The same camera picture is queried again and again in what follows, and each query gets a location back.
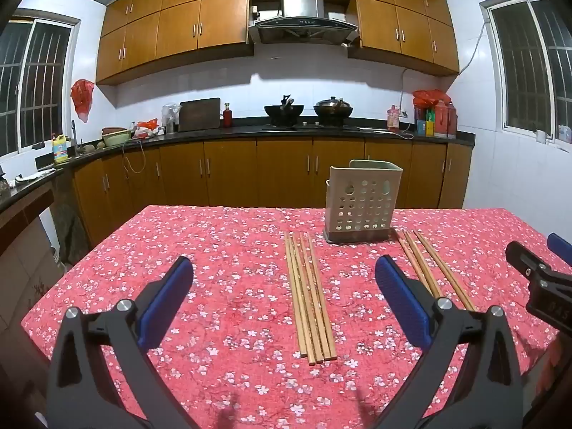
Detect black kitchen countertop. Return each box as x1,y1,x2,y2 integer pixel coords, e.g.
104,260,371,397
0,116,477,215

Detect colourful boxes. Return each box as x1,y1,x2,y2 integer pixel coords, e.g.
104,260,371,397
415,106,436,137

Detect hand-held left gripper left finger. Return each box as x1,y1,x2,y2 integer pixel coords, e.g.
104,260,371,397
45,256,197,429

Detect metal faucet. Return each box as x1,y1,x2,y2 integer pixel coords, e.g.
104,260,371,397
70,120,85,157

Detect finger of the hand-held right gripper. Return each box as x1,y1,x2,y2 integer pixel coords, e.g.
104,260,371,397
547,232,572,261
506,240,559,278

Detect white cloth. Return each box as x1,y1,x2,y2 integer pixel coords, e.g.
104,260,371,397
15,167,56,184

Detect hanging red plastic bag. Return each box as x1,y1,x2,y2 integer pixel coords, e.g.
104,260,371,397
70,79,95,122

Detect beige perforated utensil holder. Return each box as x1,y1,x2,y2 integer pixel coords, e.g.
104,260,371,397
324,159,404,245

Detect red and white bag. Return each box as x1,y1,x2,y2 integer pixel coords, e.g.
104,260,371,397
134,118,159,139

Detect white wall cable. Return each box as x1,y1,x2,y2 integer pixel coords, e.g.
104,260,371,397
459,20,488,74

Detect clear plastic bag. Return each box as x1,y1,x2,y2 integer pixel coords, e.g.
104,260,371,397
161,103,182,134

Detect green bowl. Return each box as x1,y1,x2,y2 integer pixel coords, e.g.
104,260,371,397
100,126,132,147

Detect wooden base cabinets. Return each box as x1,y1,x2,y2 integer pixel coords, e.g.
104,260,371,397
71,136,474,251

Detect white hanging cord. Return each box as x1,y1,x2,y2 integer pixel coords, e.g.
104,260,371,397
123,140,146,174

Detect black wok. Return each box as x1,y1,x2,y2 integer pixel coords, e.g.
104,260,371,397
263,94,305,127

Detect red floral tablecloth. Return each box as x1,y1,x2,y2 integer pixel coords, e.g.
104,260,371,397
20,206,572,429

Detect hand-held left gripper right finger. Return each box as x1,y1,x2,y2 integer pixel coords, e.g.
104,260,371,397
374,255,523,429

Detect black pot with lid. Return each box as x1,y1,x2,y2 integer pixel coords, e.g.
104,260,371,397
313,96,355,127

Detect steel range hood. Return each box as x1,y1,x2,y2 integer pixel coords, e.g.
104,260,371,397
248,0,360,45

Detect barred window with white frame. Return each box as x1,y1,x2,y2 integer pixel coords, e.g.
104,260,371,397
480,0,572,146
0,18,81,157

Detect dark wooden cutting board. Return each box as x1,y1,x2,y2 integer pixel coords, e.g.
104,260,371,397
178,97,222,132

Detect gas stove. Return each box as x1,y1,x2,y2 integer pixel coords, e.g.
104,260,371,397
261,120,363,133

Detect wooden wall cabinets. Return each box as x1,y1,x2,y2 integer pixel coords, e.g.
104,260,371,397
96,0,461,85

